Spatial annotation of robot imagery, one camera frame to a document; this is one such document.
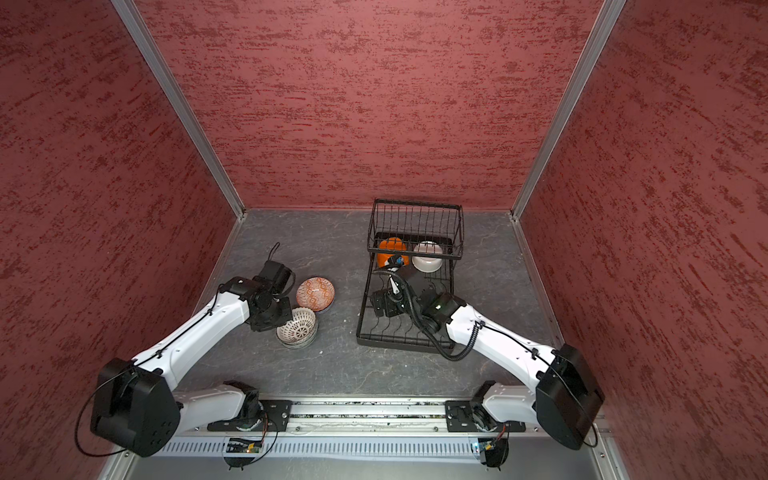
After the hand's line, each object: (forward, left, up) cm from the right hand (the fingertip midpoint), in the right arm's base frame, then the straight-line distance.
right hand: (383, 301), depth 80 cm
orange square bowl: (+27, -3, -8) cm, 28 cm away
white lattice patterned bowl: (-4, +25, -10) cm, 27 cm away
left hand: (-4, +29, -6) cm, 30 cm away
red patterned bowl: (+9, +22, -11) cm, 27 cm away
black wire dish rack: (+23, -9, +7) cm, 26 cm away
